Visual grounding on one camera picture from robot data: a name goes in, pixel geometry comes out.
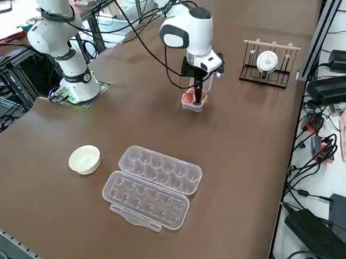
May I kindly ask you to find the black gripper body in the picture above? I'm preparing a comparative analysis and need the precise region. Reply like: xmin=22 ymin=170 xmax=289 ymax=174
xmin=180 ymin=56 xmax=213 ymax=82

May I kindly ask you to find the white four-slot egg tray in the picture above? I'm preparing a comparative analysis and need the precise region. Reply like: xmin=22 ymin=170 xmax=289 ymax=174
xmin=180 ymin=73 xmax=214 ymax=114

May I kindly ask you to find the transparent twelve-slot egg tray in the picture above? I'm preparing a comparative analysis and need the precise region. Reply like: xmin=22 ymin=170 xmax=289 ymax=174
xmin=100 ymin=143 xmax=205 ymax=233

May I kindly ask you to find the black orange plug adapter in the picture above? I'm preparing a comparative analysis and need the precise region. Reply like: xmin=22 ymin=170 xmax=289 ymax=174
xmin=310 ymin=135 xmax=337 ymax=165
xmin=302 ymin=111 xmax=325 ymax=134

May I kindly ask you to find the white round bowl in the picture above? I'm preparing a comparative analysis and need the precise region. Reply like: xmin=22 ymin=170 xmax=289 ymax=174
xmin=67 ymin=143 xmax=103 ymax=177

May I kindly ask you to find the dark ribbed power adapter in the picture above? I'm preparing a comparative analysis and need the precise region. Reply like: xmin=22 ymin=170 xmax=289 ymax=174
xmin=305 ymin=71 xmax=346 ymax=107

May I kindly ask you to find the large black power adapter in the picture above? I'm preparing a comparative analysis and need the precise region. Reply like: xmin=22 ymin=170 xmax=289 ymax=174
xmin=282 ymin=207 xmax=346 ymax=259

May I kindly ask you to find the black box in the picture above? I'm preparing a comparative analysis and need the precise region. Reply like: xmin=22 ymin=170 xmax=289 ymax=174
xmin=326 ymin=193 xmax=346 ymax=246

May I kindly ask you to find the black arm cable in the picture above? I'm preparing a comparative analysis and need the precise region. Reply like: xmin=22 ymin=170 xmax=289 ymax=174
xmin=99 ymin=0 xmax=203 ymax=91

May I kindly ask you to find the black wire rack wooden bar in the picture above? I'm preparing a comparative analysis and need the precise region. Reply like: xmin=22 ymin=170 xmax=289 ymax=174
xmin=238 ymin=37 xmax=303 ymax=91

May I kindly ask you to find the aluminium profile post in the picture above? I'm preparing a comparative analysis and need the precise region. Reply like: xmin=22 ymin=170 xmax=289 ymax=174
xmin=297 ymin=0 xmax=345 ymax=83

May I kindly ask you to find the aluminium table edge rail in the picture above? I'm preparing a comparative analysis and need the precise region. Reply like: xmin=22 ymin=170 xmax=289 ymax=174
xmin=0 ymin=216 xmax=46 ymax=259

